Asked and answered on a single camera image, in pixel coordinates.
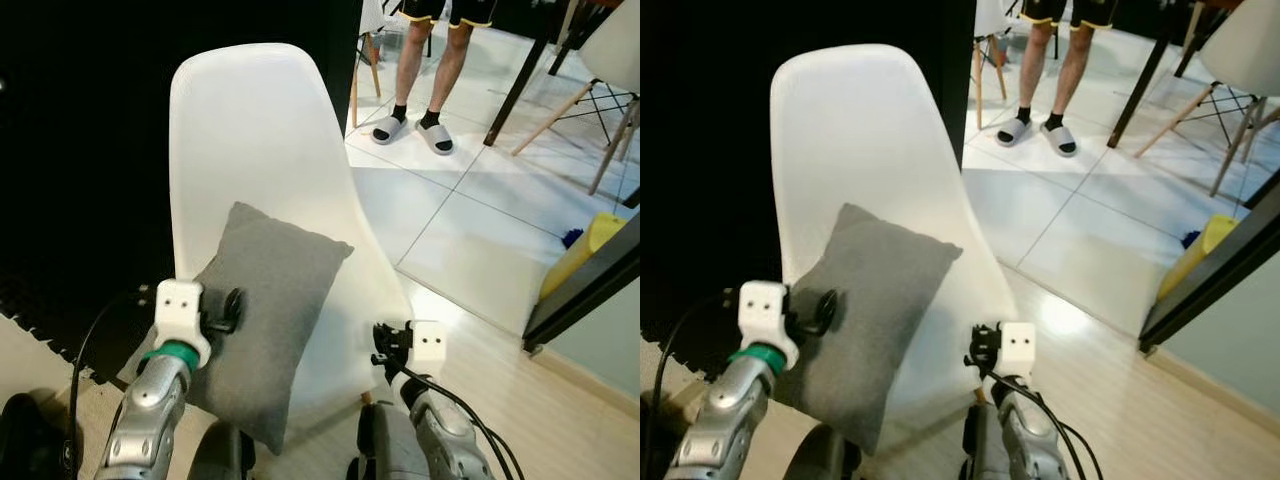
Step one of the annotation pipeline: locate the grey pillow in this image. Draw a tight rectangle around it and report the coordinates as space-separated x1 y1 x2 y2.
770 203 964 457
120 202 355 456

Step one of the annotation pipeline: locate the white plastic shell chair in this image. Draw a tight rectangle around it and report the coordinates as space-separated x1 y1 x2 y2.
168 42 416 426
768 42 1021 433

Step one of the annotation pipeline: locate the white chair with wooden legs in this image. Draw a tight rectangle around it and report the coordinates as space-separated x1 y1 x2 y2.
1133 0 1280 198
512 0 641 196
348 0 387 129
972 0 1011 103

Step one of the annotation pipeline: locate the grey robot right leg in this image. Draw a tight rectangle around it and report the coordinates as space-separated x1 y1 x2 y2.
345 400 433 480
958 404 1016 480

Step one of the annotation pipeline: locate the grey robot leg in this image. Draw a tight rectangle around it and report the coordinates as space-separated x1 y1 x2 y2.
188 420 257 480
345 400 433 480
958 404 1016 480
785 424 863 480

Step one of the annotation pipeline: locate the black foam floor mat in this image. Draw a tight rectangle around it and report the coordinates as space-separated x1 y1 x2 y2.
0 268 173 386
640 268 776 386

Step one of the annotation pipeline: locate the grey robot left leg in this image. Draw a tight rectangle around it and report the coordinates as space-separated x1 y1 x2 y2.
188 420 257 480
785 424 863 480

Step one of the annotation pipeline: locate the black framed grey panel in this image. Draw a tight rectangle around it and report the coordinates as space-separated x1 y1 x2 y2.
521 190 641 433
1138 180 1280 441

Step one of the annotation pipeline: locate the yellow bin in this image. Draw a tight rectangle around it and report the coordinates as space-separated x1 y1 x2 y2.
538 211 629 302
1158 213 1241 301

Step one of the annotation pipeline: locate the black table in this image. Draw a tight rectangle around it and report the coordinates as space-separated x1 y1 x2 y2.
483 0 621 149
1105 0 1241 149

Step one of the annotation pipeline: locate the person in black shorts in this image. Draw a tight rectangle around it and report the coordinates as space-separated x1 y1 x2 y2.
368 0 498 157
995 0 1118 157

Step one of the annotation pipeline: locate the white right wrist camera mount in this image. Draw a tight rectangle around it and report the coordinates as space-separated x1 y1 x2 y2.
410 320 447 377
1000 322 1038 377

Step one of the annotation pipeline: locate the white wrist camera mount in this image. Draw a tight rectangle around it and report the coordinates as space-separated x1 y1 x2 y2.
410 320 447 377
737 280 800 369
152 280 213 369
1000 322 1038 377

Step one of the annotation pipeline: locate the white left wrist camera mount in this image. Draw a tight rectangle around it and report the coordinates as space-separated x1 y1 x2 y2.
737 280 800 369
152 280 213 369

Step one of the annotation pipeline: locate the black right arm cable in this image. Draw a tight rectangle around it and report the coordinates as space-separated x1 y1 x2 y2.
1008 372 1107 480
428 372 527 480

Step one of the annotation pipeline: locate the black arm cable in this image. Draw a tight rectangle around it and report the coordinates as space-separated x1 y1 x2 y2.
428 372 527 480
1008 372 1107 480
645 288 741 476
64 288 153 476

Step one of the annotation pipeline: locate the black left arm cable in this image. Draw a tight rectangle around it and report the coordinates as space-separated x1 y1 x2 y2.
645 288 741 476
64 288 153 476

